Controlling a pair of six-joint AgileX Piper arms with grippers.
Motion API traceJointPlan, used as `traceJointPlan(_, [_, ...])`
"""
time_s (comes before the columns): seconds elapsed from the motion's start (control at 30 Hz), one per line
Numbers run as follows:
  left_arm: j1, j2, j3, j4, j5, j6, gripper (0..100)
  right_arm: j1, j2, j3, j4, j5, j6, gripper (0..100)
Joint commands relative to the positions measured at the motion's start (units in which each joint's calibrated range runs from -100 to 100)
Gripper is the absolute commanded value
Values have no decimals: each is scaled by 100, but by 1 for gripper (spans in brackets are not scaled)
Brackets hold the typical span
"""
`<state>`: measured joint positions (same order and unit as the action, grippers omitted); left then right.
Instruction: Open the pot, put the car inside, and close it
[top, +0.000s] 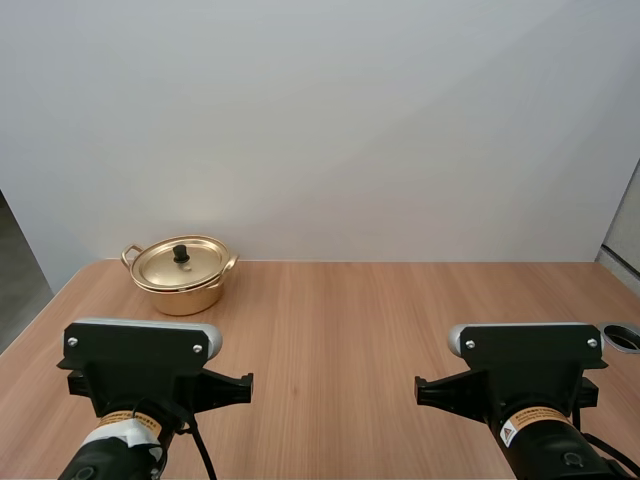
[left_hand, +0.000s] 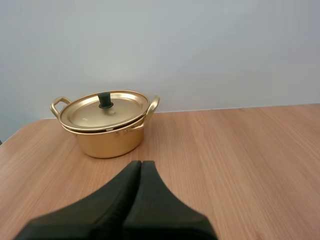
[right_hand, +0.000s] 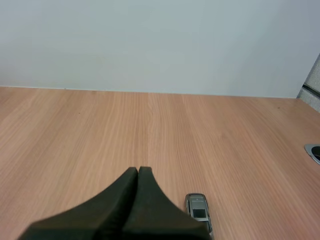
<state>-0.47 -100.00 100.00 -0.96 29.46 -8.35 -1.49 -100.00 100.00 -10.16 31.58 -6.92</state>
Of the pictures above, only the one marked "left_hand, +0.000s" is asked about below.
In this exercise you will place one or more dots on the gold lid with black knob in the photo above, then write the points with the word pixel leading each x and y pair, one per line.
pixel 100 115

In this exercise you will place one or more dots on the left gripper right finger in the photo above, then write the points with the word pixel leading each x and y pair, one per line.
pixel 162 212

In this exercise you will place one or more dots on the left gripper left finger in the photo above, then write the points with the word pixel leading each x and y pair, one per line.
pixel 100 210

